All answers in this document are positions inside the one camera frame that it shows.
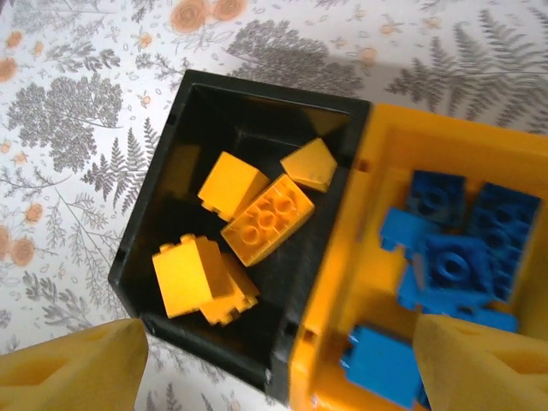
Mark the floral table cover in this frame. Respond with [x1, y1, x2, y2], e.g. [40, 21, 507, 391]
[0, 0, 548, 411]

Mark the blue lego brick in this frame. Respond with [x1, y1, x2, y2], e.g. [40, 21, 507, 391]
[379, 208, 433, 258]
[406, 170, 468, 228]
[341, 324, 429, 410]
[396, 265, 519, 333]
[466, 182, 541, 301]
[417, 233, 500, 301]

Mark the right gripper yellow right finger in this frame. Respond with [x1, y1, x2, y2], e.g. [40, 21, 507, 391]
[412, 313, 548, 411]

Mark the yellow plastic bin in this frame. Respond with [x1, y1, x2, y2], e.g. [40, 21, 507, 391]
[289, 102, 548, 411]

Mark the black plastic bin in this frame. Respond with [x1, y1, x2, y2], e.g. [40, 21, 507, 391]
[108, 69, 372, 406]

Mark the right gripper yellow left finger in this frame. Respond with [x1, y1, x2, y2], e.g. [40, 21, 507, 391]
[0, 319, 150, 411]

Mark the large yellow lego brick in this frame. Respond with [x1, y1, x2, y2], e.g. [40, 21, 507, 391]
[220, 173, 316, 268]

